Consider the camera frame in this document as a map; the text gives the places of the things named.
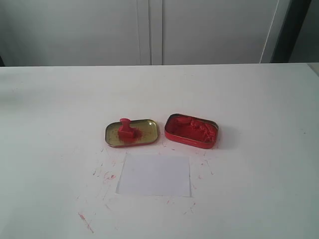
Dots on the red ink tin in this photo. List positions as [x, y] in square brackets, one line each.
[191, 131]

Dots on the red plastic stamp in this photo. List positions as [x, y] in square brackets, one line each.
[126, 133]

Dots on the gold tin lid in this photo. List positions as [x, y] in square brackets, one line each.
[147, 132]

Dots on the white paper sheet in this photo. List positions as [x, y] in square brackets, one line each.
[155, 175]

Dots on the white cabinet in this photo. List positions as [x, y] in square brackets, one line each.
[139, 32]

